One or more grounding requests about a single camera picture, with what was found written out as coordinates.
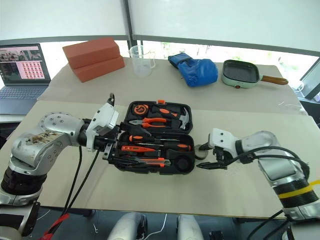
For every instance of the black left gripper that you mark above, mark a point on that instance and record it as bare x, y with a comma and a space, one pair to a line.
107, 143

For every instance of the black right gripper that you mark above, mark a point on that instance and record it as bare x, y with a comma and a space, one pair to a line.
221, 157

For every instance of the orange black Phillips screwdriver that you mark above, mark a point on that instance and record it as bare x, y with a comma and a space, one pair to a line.
180, 147

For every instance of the black tool case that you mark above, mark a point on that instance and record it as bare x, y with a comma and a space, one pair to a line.
155, 171

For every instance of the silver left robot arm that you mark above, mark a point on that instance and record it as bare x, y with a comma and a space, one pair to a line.
57, 127

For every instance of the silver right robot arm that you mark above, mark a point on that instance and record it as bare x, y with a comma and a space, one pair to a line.
260, 142

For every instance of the orange voltage tester pen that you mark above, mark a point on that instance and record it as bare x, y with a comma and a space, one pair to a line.
135, 148

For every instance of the orange black slim screwdriver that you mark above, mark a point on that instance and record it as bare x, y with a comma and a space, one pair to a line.
137, 138

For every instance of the orange utility knife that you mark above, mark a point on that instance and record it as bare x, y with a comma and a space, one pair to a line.
155, 162

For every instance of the orange black tape measure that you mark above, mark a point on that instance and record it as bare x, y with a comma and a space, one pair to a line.
140, 110

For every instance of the orange black claw hammer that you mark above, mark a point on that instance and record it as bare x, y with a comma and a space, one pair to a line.
172, 113

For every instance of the silver rounded robot leg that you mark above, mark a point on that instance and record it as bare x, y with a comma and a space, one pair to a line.
188, 228
127, 227

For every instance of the orange brick block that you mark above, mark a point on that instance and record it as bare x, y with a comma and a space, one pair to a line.
92, 50
100, 71

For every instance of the clear plastic measuring beaker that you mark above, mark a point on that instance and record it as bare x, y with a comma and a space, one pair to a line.
142, 67

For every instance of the blue boxing glove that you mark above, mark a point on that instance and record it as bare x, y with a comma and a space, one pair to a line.
200, 72

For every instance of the green electric grill pan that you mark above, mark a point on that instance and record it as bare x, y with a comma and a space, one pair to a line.
237, 71

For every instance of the dark grey laptop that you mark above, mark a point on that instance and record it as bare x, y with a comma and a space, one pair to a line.
22, 62

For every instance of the white roller blind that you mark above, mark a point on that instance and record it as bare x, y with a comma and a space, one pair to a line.
62, 17
225, 20

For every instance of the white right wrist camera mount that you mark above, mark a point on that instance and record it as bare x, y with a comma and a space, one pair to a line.
222, 140

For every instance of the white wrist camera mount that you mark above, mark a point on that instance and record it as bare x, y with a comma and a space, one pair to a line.
222, 140
105, 117

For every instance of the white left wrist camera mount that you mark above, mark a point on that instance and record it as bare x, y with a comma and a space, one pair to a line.
105, 117

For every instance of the grey window frame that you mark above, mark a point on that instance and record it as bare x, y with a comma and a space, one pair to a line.
128, 22

